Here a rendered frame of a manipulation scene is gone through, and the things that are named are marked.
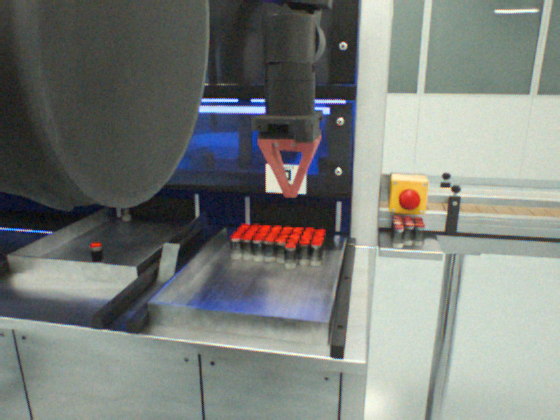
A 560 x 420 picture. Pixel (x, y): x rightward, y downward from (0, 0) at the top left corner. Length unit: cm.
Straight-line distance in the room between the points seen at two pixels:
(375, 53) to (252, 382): 81
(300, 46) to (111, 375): 106
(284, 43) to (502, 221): 73
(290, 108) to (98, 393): 108
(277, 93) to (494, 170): 534
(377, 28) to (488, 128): 484
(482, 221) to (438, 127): 453
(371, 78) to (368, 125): 9
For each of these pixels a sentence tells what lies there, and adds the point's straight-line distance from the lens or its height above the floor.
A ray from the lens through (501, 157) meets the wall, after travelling 576.
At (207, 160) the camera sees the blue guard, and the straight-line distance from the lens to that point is 96.
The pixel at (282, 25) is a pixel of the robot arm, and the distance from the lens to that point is 49.
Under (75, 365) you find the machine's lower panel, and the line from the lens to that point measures 138.
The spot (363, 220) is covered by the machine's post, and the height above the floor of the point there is 94.
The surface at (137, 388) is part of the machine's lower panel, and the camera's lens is 132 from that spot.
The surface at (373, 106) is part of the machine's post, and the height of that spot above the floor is 117.
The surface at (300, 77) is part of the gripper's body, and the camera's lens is 49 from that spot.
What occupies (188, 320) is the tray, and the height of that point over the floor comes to 89.
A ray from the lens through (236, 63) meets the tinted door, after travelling 93.
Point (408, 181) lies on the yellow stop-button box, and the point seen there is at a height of 103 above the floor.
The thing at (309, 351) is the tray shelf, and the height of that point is 88.
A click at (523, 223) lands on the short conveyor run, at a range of 109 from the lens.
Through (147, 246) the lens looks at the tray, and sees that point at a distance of 97.
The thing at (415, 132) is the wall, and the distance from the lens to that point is 554.
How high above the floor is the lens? 122
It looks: 17 degrees down
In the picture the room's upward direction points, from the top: straight up
